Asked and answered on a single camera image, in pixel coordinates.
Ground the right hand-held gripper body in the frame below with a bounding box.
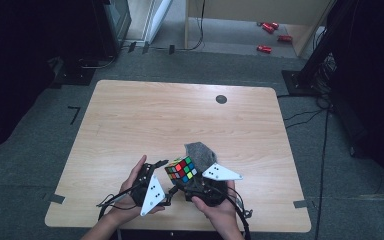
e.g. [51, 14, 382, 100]
[183, 162, 244, 207]

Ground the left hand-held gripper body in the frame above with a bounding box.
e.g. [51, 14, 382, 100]
[130, 163, 167, 217]

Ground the multicoloured puzzle cube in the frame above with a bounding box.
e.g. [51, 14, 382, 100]
[164, 155, 198, 185]

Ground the grey fluffy cloth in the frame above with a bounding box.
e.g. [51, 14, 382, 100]
[183, 141, 218, 174]

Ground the person's left hand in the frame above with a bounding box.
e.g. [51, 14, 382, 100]
[107, 154, 166, 226]

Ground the person's right hand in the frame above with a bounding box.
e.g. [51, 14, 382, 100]
[190, 180, 240, 232]

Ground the black metal stand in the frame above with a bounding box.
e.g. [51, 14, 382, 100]
[281, 0, 351, 98]

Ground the white panel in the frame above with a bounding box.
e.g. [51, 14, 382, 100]
[143, 0, 174, 44]

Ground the black cabinet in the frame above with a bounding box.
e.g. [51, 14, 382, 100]
[91, 0, 133, 59]

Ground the black curtain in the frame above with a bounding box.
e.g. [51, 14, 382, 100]
[326, 0, 384, 188]
[0, 0, 94, 158]

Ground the left hand-held gripper cable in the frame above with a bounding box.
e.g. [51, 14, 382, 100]
[95, 186, 144, 221]

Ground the hand-held gripper cable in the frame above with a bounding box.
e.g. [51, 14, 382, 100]
[95, 186, 144, 221]
[226, 186, 254, 240]

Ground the right hand-held gripper cable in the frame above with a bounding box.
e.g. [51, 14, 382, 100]
[226, 186, 254, 240]

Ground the long black floor cable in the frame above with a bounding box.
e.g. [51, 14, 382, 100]
[314, 109, 329, 240]

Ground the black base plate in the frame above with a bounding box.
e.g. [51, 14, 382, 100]
[53, 56, 96, 86]

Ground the black hanging cable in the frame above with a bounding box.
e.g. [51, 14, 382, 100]
[176, 0, 208, 52]

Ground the wooden desk frame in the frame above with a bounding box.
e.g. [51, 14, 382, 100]
[183, 0, 336, 58]

